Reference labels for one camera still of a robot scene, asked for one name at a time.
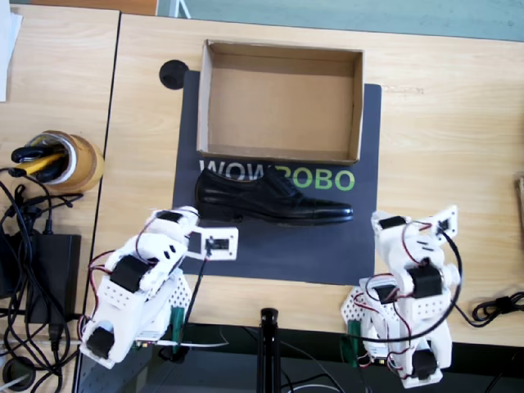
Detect white perforated base plate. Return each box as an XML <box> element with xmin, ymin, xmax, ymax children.
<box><xmin>163</xmin><ymin>272</ymin><xmax>193</xmax><ymax>319</ymax></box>
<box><xmin>341</xmin><ymin>286</ymin><xmax>376</xmax><ymax>328</ymax></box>

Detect black camera stand post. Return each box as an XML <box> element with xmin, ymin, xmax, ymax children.
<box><xmin>257</xmin><ymin>307</ymin><xmax>283</xmax><ymax>393</ymax></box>

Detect black cable tangle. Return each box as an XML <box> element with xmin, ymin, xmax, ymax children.
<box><xmin>0</xmin><ymin>167</ymin><xmax>103</xmax><ymax>384</ymax></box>

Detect black power adapter brick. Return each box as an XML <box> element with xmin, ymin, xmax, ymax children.
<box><xmin>25</xmin><ymin>233</ymin><xmax>82</xmax><ymax>324</ymax></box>

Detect white thin cable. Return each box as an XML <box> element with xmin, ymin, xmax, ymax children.
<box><xmin>157</xmin><ymin>338</ymin><xmax>230</xmax><ymax>350</ymax></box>

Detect yellow handled pliers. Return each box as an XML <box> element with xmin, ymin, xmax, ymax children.
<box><xmin>8</xmin><ymin>151</ymin><xmax>69</xmax><ymax>183</ymax></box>

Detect open cardboard box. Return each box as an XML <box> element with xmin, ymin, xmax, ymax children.
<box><xmin>195</xmin><ymin>38</ymin><xmax>365</xmax><ymax>166</ymax></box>

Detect black round desk grommet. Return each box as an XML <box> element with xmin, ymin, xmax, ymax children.
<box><xmin>159</xmin><ymin>60</ymin><xmax>190</xmax><ymax>90</ymax></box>

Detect black handled scissors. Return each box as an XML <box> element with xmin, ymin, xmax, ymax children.
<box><xmin>11</xmin><ymin>143</ymin><xmax>62</xmax><ymax>164</ymax></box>

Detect green table clamp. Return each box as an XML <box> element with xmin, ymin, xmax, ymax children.
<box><xmin>346</xmin><ymin>321</ymin><xmax>364</xmax><ymax>368</ymax></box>
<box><xmin>169</xmin><ymin>306</ymin><xmax>190</xmax><ymax>364</ymax></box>

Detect black leather dress shoe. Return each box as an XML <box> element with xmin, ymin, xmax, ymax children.
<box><xmin>194</xmin><ymin>165</ymin><xmax>355</xmax><ymax>227</ymax></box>

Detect black coiled cable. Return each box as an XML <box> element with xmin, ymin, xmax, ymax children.
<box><xmin>456</xmin><ymin>291</ymin><xmax>524</xmax><ymax>328</ymax></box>

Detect brown packing tape roll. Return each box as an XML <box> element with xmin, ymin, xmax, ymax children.
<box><xmin>22</xmin><ymin>129</ymin><xmax>106</xmax><ymax>193</ymax></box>

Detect black mat with WOWROBO print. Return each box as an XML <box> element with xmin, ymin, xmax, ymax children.
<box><xmin>170</xmin><ymin>70</ymin><xmax>383</xmax><ymax>287</ymax></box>

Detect white paper stack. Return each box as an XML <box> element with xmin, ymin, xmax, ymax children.
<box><xmin>0</xmin><ymin>0</ymin><xmax>24</xmax><ymax>103</ymax></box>

